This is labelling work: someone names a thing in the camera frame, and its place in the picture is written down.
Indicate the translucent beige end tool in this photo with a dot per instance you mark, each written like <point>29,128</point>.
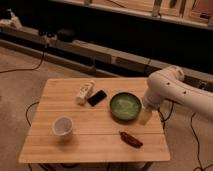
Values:
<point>145,115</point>

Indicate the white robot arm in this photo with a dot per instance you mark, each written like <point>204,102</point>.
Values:
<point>168,83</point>

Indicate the green round bowl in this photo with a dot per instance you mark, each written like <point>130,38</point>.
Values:
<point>125,106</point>

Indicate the dark red chili pepper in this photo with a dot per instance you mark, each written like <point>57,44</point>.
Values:
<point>130,140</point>

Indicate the black smartphone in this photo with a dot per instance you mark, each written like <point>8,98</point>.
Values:
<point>96,98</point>

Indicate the white small carton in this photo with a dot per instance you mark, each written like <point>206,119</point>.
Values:
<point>84,92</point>

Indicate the wooden folding table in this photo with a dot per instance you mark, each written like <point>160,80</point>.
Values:
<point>96,135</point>

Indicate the white paper cup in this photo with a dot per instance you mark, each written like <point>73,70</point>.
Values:
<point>63,127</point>

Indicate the black power adapter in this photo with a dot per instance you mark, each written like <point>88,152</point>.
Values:
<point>66,35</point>

